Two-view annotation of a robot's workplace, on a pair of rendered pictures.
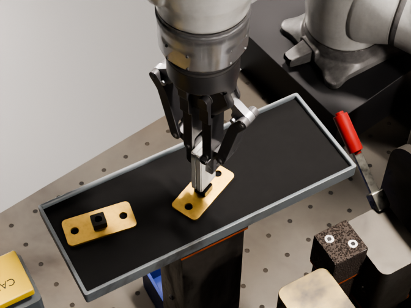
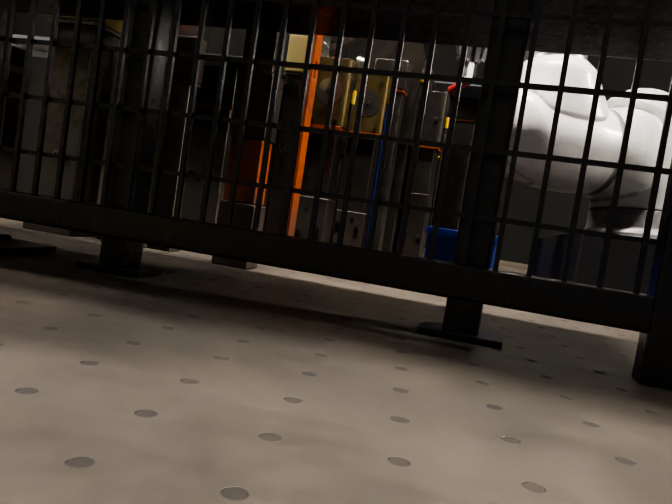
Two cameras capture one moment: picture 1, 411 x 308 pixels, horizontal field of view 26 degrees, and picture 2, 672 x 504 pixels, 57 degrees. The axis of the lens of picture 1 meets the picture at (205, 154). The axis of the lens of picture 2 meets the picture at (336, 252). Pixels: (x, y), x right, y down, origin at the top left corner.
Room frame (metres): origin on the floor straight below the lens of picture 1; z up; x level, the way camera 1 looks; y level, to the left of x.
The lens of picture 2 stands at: (1.60, -1.45, 0.79)
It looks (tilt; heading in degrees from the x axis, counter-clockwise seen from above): 4 degrees down; 134
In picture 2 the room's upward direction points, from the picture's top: 9 degrees clockwise
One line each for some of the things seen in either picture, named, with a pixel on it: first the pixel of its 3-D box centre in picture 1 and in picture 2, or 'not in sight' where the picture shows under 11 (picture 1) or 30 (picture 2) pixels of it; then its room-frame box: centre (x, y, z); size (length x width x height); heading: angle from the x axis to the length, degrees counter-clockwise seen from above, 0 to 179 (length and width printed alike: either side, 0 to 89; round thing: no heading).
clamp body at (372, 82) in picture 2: not in sight; (365, 170); (0.75, -0.51, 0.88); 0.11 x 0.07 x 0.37; 29
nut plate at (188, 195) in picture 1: (203, 188); not in sight; (0.61, 0.00, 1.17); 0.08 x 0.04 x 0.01; 144
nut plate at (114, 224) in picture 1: (98, 221); not in sight; (0.56, 0.13, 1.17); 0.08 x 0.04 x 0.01; 111
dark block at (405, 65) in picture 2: not in sight; (379, 161); (0.73, -0.45, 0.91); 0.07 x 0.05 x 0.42; 29
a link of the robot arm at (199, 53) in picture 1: (202, 24); not in sight; (0.61, 0.00, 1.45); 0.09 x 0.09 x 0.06
